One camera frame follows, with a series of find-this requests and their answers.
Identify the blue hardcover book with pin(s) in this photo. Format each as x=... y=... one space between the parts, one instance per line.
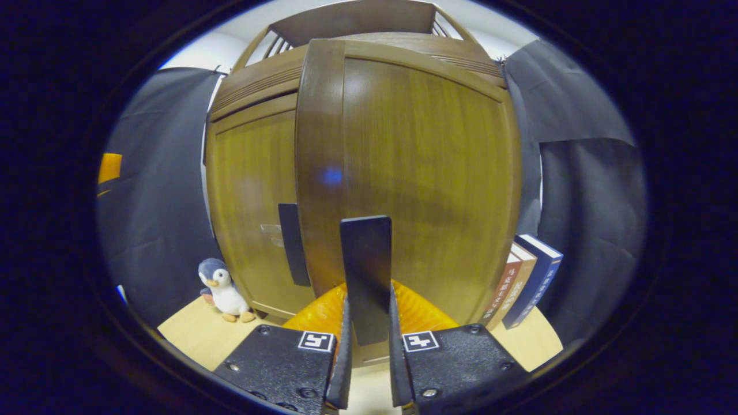
x=542 y=271

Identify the brown hardcover book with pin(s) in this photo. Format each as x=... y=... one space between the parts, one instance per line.
x=506 y=282

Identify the penguin plush toy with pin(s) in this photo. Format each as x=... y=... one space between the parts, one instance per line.
x=228 y=297

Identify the wooden double-door shoe cabinet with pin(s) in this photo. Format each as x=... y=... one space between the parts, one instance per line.
x=259 y=80

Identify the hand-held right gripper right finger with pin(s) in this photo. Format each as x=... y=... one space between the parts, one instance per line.
x=399 y=374

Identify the wooden cabinet door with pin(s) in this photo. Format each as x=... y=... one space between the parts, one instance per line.
x=426 y=173
x=248 y=190

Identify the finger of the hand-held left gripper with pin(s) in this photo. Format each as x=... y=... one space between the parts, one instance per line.
x=109 y=167

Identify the tan hardcover book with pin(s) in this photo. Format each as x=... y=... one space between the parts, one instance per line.
x=522 y=276

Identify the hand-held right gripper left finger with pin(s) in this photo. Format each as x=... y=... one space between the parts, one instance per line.
x=341 y=374

